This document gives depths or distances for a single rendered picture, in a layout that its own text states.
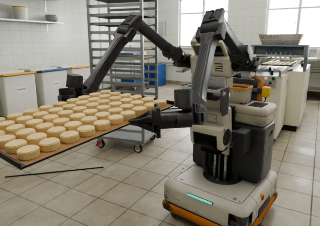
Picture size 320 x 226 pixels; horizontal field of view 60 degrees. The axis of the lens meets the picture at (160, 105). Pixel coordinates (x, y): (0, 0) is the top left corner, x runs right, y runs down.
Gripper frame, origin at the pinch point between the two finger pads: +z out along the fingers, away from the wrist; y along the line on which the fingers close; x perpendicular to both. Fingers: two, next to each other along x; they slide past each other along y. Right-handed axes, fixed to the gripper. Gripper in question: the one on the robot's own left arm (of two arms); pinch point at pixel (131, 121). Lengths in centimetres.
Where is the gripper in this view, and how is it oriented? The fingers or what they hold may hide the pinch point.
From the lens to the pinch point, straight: 89.6
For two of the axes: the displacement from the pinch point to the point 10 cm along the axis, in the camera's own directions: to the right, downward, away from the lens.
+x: -1.2, -2.5, 9.6
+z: -9.9, 0.5, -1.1
